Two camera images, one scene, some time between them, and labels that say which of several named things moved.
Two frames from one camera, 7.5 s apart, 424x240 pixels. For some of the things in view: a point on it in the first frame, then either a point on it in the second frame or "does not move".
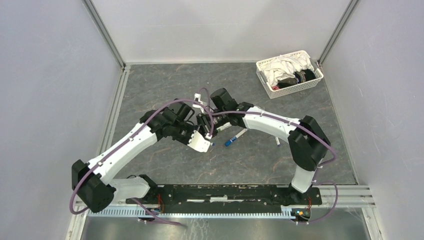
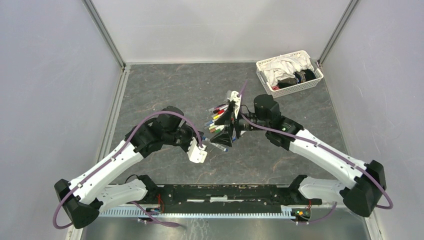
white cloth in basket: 284,66 does not move
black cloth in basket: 300,76 does not move
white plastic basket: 288,74 does not move
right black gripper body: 205,122 → 238,124
